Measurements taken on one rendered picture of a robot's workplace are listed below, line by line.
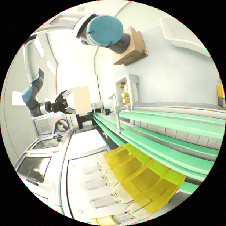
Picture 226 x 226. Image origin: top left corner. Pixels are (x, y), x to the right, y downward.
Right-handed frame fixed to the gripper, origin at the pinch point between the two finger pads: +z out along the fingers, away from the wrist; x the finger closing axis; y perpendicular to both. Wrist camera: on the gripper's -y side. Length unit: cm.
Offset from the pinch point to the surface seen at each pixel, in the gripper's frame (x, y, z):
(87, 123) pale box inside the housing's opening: 47, 76, 0
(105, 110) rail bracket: 4.9, -15.2, 9.8
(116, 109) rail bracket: 5.3, -15.5, 14.2
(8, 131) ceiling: 12, 30, -163
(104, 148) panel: 34.6, -5.0, 8.3
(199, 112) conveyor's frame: 2.0, -41.3, 22.8
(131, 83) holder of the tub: -6.4, -9.1, 28.9
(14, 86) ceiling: -68, 73, -163
